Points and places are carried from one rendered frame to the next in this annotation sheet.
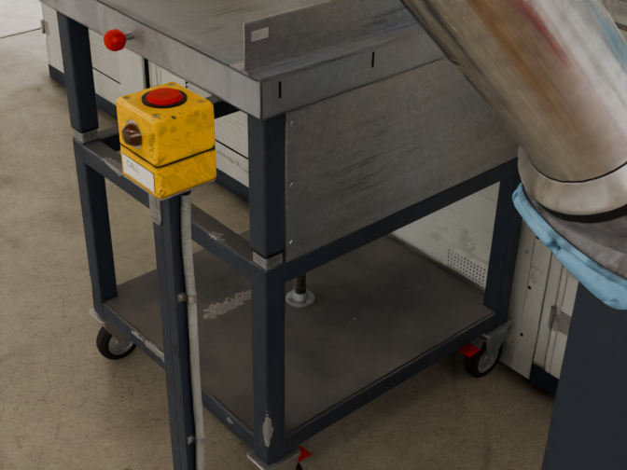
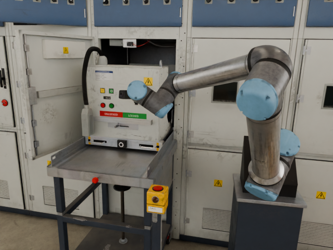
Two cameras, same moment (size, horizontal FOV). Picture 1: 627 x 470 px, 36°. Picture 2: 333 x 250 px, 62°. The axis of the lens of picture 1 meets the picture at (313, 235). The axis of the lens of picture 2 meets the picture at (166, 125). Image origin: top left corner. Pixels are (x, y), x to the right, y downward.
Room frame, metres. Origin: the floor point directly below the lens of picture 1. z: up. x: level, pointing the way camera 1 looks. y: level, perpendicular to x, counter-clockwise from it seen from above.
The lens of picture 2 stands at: (0.07, 0.79, 1.47)
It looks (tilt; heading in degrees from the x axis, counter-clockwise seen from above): 15 degrees down; 324
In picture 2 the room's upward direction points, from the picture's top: 1 degrees clockwise
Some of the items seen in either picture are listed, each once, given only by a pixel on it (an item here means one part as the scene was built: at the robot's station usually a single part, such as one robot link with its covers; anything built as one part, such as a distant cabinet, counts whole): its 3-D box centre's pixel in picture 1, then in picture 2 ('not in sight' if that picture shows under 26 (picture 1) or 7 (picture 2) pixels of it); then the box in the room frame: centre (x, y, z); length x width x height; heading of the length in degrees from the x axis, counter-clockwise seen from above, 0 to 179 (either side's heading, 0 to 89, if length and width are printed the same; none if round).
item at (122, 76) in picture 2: not in sight; (122, 105); (1.64, 0.00, 1.15); 0.48 x 0.01 x 0.48; 41
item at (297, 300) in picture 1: (299, 295); (123, 239); (1.61, 0.02, 0.18); 0.06 x 0.06 x 0.02
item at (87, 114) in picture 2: not in sight; (87, 121); (1.75, 0.19, 1.04); 0.08 x 0.05 x 0.17; 131
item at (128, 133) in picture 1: (130, 135); (154, 200); (0.95, 0.20, 0.87); 0.03 x 0.01 x 0.03; 42
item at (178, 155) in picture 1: (166, 139); (157, 199); (0.98, 0.17, 0.85); 0.08 x 0.08 x 0.10; 42
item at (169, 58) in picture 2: not in sight; (151, 88); (2.10, -0.52, 1.18); 0.78 x 0.69 x 0.79; 132
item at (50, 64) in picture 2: not in sight; (63, 92); (1.96, 0.27, 1.21); 0.63 x 0.07 x 0.74; 120
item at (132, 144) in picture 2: not in sight; (124, 142); (1.65, -0.01, 0.90); 0.54 x 0.05 x 0.06; 41
